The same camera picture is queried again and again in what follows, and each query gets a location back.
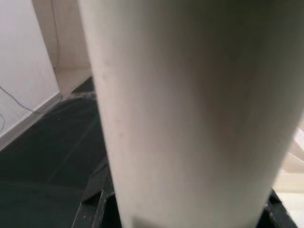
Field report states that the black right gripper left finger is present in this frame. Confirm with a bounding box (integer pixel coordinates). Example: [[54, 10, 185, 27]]
[[72, 156, 122, 228]]

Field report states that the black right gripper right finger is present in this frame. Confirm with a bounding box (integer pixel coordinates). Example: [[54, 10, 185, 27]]
[[257, 186, 299, 228]]

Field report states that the white plastic children table top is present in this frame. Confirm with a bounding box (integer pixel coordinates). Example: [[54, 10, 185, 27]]
[[272, 123, 304, 209]]

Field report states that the white plastic table leg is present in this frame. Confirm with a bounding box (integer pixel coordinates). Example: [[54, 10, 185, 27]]
[[77, 0, 304, 228]]

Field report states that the clear tape strip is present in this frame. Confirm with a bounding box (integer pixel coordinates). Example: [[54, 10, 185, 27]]
[[64, 91, 98, 101]]

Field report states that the black floor cable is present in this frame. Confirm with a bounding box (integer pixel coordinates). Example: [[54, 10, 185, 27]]
[[0, 85, 36, 133]]

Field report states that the thin dark hanging cable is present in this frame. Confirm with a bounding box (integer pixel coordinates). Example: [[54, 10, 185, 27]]
[[50, 0, 61, 70]]

